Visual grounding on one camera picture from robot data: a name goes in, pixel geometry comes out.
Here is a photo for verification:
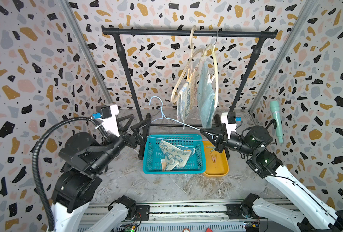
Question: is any light teal towel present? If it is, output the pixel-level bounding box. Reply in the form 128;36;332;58
197;61;216;128

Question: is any black clothes rack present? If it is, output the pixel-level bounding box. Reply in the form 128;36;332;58
101;25;277;160

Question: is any yellow clothespin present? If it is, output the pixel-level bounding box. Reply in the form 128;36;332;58
187;69;194;84

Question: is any cream plastic hanger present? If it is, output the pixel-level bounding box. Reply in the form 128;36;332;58
203;31;219;108

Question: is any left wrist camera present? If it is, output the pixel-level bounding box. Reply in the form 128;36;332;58
92;104;120;137

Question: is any mint green microphone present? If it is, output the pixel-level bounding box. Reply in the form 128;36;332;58
270;101;284;144

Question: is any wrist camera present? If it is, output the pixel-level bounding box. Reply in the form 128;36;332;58
92;104;120;137
221;112;242;139

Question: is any cream RABBIT lettered towel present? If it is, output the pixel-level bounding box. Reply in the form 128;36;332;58
177;82;197;122

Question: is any pink clothespin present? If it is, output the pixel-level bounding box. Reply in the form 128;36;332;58
211;153;218;163

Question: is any yellow plastic tray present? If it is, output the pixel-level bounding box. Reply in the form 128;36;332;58
203;141;229;178

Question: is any blue wire hanger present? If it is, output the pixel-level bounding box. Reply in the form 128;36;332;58
147;96;207;143

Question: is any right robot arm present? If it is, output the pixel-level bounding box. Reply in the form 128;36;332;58
200;125;343;232

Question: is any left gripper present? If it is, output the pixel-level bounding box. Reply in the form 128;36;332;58
94;113;154;176

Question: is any teal plastic basket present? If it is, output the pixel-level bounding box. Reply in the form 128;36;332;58
143;134;206;175

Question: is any beige plastic hanger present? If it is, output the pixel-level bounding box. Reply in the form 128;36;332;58
171;25;203;103

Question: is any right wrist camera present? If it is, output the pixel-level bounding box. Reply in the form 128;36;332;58
221;112;242;139

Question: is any aluminium rail base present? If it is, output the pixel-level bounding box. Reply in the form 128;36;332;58
62;200;317;232

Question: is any cream towel blue cartoon print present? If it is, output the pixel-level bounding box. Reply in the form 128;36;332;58
159;140;196;171

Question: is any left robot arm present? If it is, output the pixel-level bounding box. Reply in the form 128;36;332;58
32;117;151;232

